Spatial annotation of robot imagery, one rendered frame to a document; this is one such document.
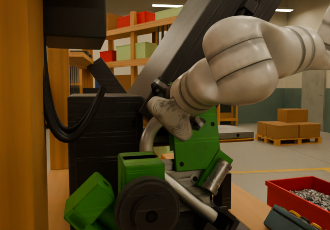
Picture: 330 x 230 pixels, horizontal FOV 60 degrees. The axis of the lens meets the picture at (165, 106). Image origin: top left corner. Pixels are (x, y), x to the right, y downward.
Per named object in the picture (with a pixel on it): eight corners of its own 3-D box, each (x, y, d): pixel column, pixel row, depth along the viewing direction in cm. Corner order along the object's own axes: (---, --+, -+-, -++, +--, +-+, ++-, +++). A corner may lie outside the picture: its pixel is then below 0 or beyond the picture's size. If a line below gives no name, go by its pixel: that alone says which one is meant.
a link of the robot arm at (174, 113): (143, 106, 48) (151, 98, 42) (184, 63, 51) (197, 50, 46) (181, 144, 48) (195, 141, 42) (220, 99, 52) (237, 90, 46)
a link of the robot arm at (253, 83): (232, 112, 46) (211, 62, 47) (299, 86, 32) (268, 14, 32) (194, 126, 44) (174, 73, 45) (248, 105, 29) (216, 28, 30)
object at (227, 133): (228, 133, 101) (228, 124, 101) (254, 141, 85) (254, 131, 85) (116, 138, 90) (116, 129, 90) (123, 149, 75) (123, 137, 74)
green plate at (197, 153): (208, 167, 75) (200, 90, 79) (222, 167, 68) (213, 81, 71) (166, 171, 72) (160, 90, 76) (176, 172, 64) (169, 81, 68)
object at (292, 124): (296, 137, 728) (297, 108, 723) (321, 143, 651) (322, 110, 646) (255, 139, 696) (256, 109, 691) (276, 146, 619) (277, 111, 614)
